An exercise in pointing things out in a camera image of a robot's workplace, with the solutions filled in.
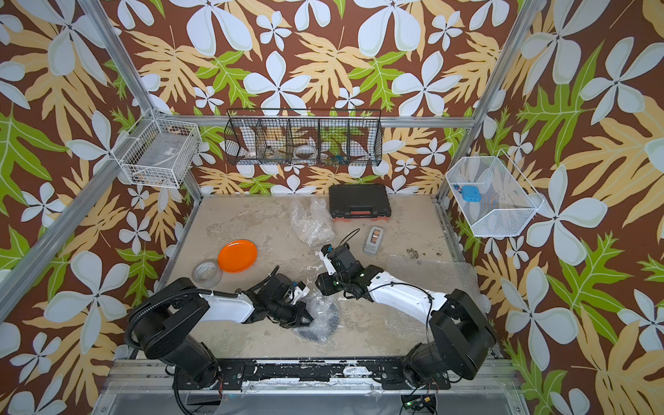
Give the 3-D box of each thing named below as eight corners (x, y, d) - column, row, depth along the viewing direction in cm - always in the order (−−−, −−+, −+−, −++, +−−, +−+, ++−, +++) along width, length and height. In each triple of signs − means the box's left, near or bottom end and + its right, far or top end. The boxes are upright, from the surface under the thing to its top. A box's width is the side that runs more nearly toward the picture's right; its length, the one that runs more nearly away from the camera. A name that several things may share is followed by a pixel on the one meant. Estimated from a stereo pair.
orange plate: (215, 272, 98) (212, 269, 96) (224, 243, 107) (222, 239, 104) (253, 272, 98) (251, 269, 96) (259, 243, 107) (258, 239, 104)
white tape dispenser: (363, 253, 103) (364, 246, 99) (370, 232, 109) (371, 225, 105) (377, 257, 101) (379, 251, 97) (383, 236, 108) (385, 228, 104)
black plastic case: (328, 222, 113) (328, 213, 108) (329, 192, 125) (329, 183, 120) (389, 222, 113) (391, 213, 108) (383, 192, 125) (385, 183, 120)
